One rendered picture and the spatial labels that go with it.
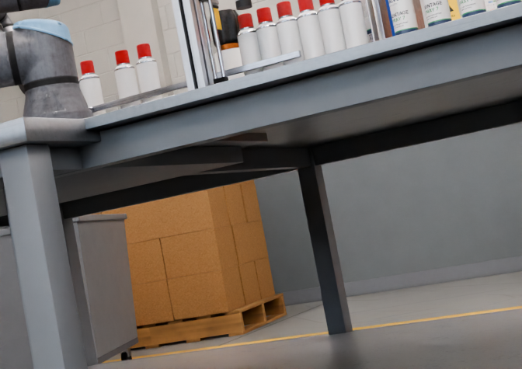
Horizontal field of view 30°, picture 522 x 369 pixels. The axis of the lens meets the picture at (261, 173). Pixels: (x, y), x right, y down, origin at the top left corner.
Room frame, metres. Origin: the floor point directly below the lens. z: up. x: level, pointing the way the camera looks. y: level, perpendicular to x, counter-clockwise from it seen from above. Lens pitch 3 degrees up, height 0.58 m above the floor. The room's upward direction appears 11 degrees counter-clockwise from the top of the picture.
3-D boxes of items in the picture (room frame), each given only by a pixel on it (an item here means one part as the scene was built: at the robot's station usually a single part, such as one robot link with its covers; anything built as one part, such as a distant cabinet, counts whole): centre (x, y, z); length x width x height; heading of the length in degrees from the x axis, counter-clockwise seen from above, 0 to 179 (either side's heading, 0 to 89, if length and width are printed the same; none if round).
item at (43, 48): (2.06, 0.41, 1.04); 0.13 x 0.12 x 0.14; 100
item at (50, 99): (2.07, 0.41, 0.93); 0.15 x 0.15 x 0.10
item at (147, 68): (2.38, 0.23, 0.98); 0.05 x 0.05 x 0.20
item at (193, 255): (6.31, 0.70, 0.70); 1.20 x 0.83 x 1.39; 70
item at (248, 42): (2.26, -0.03, 0.98); 0.05 x 0.05 x 0.20
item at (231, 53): (2.60, 0.02, 1.03); 0.09 x 0.09 x 0.30
